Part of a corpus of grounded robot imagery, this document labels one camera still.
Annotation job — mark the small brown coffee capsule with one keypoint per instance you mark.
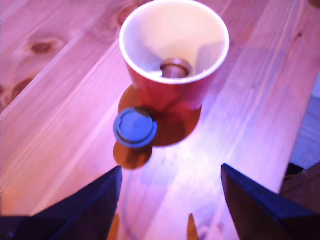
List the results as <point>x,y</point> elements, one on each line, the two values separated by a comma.
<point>176,68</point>

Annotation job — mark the red cartoon-print coffee mug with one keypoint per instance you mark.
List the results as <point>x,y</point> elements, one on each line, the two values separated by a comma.
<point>172,92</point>

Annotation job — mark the dark lidded coffee capsule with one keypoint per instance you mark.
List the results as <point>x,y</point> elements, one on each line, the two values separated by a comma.
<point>135,127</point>

